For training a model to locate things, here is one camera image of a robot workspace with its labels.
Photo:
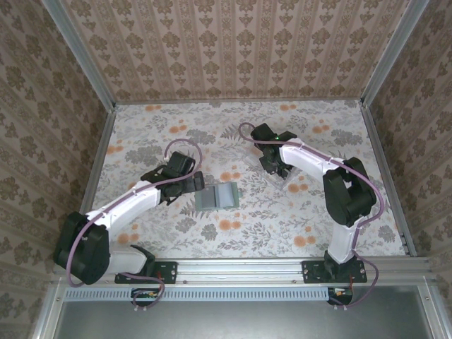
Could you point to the clear acrylic card display stand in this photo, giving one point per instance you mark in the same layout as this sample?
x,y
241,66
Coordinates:
x,y
252,156

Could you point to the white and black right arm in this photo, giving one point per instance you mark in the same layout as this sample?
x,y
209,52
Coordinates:
x,y
303,155

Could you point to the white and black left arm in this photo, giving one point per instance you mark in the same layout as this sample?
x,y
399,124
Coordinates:
x,y
130,201

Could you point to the floral patterned table cover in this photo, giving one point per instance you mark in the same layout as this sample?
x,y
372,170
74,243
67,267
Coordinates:
x,y
159,120

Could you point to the small black connector board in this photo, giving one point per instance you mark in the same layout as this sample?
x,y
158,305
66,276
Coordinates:
x,y
144,294
340,292

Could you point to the grey metal panel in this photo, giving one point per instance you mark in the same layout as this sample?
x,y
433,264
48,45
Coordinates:
x,y
247,321

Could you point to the aluminium side rail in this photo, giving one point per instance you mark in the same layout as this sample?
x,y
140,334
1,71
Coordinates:
x,y
100,159
388,176

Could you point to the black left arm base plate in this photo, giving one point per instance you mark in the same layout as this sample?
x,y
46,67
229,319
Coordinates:
x,y
167,273

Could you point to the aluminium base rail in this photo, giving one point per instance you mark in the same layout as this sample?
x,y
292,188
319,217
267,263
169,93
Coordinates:
x,y
240,272

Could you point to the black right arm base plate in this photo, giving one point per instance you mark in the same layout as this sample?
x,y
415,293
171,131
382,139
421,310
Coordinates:
x,y
312,272

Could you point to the aluminium corner post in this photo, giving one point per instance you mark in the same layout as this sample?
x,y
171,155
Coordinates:
x,y
81,56
392,53

